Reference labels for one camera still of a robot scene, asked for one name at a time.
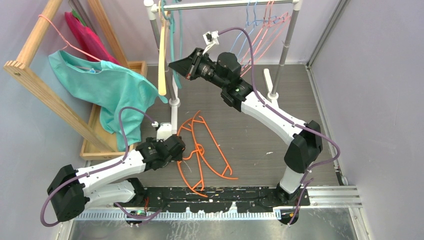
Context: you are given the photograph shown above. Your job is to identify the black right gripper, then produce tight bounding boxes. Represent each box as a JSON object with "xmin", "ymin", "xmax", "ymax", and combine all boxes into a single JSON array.
[{"xmin": 170, "ymin": 47, "xmax": 228, "ymax": 90}]

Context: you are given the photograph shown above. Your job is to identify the teal plastic hanger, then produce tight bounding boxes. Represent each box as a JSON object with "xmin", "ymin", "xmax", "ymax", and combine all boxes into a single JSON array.
[{"xmin": 164, "ymin": 10, "xmax": 183, "ymax": 89}]

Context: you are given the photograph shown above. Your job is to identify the blue wire hanger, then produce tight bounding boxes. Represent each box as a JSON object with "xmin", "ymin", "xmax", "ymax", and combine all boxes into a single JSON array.
[
  {"xmin": 230, "ymin": 0, "xmax": 258, "ymax": 52},
  {"xmin": 236, "ymin": 0, "xmax": 266, "ymax": 59}
]

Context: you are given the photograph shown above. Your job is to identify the beige plastic hanger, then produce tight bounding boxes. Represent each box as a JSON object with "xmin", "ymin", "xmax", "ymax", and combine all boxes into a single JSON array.
[{"xmin": 158, "ymin": 0, "xmax": 169, "ymax": 96}]

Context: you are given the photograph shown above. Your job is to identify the pink wire hanger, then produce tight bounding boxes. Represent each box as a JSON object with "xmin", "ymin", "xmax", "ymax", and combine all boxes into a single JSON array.
[
  {"xmin": 247, "ymin": 0, "xmax": 291, "ymax": 61},
  {"xmin": 237, "ymin": 0, "xmax": 292, "ymax": 76}
]

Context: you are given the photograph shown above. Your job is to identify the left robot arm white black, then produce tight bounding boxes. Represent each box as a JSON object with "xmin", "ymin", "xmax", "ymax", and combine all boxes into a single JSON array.
[{"xmin": 47, "ymin": 134, "xmax": 186, "ymax": 223}]

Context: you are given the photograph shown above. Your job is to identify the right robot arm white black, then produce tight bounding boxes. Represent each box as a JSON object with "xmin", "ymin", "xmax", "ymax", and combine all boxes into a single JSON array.
[{"xmin": 168, "ymin": 47, "xmax": 323, "ymax": 206}]

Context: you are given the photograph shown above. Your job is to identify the wooden tray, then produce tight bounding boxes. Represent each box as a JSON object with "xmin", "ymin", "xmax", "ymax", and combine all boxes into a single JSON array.
[{"xmin": 79, "ymin": 60, "xmax": 148, "ymax": 162}]

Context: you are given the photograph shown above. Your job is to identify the teal t-shirt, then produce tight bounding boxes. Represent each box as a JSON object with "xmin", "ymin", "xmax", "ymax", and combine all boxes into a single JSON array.
[{"xmin": 48, "ymin": 50, "xmax": 168, "ymax": 151}]

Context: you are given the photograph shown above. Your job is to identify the white metal clothes rack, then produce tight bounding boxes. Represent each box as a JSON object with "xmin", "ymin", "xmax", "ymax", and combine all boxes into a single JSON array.
[{"xmin": 143, "ymin": 0, "xmax": 303, "ymax": 133}]

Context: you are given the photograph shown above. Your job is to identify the red garment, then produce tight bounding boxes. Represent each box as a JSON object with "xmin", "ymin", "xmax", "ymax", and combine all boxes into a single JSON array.
[{"xmin": 64, "ymin": 12, "xmax": 120, "ymax": 65}]

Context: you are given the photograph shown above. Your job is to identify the pink hanger holding shirt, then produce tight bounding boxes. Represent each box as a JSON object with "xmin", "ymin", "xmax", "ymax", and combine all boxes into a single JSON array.
[{"xmin": 38, "ymin": 14, "xmax": 101, "ymax": 62}]

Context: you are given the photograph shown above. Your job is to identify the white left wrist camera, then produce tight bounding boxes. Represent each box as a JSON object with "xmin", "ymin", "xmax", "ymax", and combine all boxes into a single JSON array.
[{"xmin": 151, "ymin": 121, "xmax": 173, "ymax": 140}]

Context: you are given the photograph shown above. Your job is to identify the white slotted cable duct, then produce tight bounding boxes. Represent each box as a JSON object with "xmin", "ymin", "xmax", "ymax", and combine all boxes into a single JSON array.
[{"xmin": 74, "ymin": 209, "xmax": 281, "ymax": 221}]

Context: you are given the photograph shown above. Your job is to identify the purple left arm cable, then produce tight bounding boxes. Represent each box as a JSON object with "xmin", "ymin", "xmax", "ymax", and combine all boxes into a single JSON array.
[{"xmin": 40, "ymin": 106, "xmax": 157, "ymax": 228}]

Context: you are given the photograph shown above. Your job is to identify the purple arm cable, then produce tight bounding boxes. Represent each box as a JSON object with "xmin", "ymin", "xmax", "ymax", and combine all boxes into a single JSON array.
[
  {"xmin": 217, "ymin": 27, "xmax": 341, "ymax": 186},
  {"xmin": 40, "ymin": 106, "xmax": 157, "ymax": 228}
]

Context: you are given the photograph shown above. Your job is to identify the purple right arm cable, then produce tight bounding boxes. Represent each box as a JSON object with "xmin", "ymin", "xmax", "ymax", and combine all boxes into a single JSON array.
[{"xmin": 217, "ymin": 27, "xmax": 341, "ymax": 186}]

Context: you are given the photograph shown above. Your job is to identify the wooden clothes rack frame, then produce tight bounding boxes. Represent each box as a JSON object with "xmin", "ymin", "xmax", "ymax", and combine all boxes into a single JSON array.
[{"xmin": 3, "ymin": 0, "xmax": 117, "ymax": 159}]

